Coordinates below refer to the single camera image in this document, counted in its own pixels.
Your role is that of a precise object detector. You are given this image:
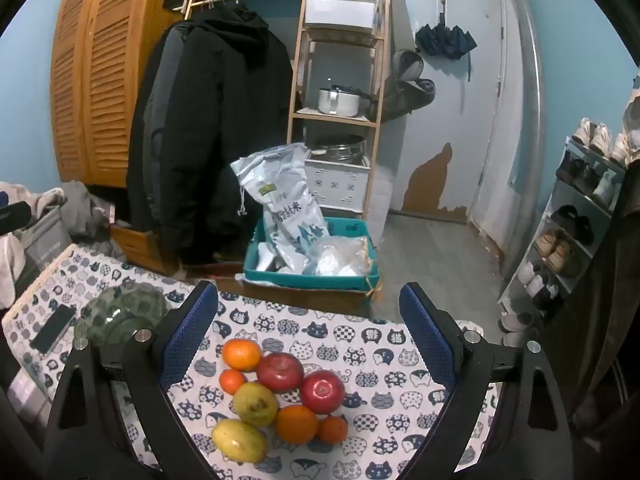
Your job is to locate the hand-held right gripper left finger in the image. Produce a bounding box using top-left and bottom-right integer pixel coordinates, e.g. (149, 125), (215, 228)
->
(44, 280), (221, 480)

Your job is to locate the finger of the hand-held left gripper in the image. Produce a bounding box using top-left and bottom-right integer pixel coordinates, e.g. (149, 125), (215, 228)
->
(0, 201), (32, 235)

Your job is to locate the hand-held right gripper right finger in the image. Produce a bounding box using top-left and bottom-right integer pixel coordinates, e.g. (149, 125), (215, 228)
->
(398, 281), (576, 480)

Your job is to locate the large orange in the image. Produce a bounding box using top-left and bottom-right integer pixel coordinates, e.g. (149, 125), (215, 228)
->
(275, 405), (320, 444)
(222, 339), (263, 372)

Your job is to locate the small tangerine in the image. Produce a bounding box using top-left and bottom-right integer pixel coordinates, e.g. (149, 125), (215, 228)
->
(219, 369), (248, 395)
(318, 415), (349, 444)

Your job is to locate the green glass bowl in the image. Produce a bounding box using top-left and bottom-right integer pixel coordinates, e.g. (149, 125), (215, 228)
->
(75, 282), (169, 347)

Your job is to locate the spotted yellow-green pear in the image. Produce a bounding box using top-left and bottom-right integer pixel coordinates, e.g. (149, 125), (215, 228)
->
(233, 382), (279, 427)

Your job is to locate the red apple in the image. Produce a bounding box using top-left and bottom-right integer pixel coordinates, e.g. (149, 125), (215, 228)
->
(256, 352), (305, 393)
(299, 369), (346, 415)

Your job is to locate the yellow pear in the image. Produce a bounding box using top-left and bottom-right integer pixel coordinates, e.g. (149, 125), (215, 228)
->
(211, 419), (268, 464)

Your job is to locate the grey fabric storage bag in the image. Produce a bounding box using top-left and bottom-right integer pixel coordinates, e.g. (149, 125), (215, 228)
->
(20, 205), (76, 272)

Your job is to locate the grey garment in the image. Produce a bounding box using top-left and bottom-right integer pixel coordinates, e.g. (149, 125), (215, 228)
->
(64, 180), (122, 243)

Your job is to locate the wooden drawer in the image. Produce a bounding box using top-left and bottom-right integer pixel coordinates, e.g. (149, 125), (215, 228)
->
(110, 224), (182, 277)

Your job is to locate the clear plastic bag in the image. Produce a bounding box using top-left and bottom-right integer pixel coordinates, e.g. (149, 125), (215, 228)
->
(305, 237), (374, 279)

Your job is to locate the black smartphone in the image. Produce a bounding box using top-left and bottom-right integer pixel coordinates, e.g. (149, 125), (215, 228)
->
(30, 304), (78, 354)

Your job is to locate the teal plastic basket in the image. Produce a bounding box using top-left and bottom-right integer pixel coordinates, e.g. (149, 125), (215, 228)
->
(243, 216), (382, 292)

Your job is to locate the wooden louvered wardrobe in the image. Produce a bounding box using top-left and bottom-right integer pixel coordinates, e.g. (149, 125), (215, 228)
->
(50, 0), (195, 189)

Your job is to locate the shoe rack with shoes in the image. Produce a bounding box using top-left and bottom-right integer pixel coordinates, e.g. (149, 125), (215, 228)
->
(500, 117), (640, 335)

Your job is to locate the white rice bag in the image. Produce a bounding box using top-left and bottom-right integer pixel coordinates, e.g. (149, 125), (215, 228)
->
(230, 144), (332, 276)

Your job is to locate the cat print tablecloth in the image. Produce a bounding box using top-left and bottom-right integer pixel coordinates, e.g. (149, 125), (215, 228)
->
(2, 245), (506, 480)

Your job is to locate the white patterned drawer box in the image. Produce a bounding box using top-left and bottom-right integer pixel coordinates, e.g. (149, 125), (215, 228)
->
(305, 152), (372, 212)

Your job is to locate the white shoe rack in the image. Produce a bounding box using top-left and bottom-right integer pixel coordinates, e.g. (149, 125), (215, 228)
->
(497, 135), (627, 322)

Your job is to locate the black hooded coat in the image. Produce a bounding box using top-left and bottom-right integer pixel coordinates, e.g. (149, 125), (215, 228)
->
(165, 2), (294, 267)

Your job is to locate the grey jacket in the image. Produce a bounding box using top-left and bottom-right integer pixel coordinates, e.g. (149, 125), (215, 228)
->
(145, 22), (196, 171)

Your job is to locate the steel steamer pot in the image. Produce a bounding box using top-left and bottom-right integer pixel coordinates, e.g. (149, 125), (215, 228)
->
(310, 135), (366, 163)

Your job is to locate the grey door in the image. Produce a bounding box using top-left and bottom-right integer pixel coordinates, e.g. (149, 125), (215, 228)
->
(415, 0), (507, 231)

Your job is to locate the grey hanging bag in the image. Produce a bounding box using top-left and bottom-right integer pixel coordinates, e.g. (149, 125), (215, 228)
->
(382, 50), (437, 123)

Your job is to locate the grey metal pipe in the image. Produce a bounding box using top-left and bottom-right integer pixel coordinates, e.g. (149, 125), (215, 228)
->
(507, 0), (547, 286)

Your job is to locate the wooden shelf rack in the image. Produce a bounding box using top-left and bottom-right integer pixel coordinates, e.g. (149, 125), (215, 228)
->
(286, 0), (392, 221)

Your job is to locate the dark blue folded umbrella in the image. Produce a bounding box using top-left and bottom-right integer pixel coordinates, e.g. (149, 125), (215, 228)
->
(415, 22), (478, 82)

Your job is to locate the wide white storage bin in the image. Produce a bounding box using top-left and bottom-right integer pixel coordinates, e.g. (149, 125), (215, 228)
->
(304, 0), (380, 31)

